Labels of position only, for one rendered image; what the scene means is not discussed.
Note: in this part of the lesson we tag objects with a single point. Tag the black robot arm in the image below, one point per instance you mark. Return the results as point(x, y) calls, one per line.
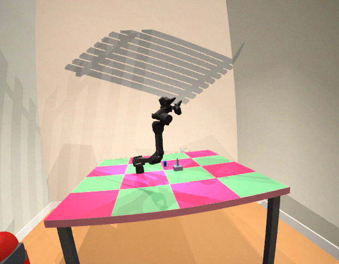
point(158, 128)

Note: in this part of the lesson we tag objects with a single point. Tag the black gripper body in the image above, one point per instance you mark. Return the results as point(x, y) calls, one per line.
point(176, 108)

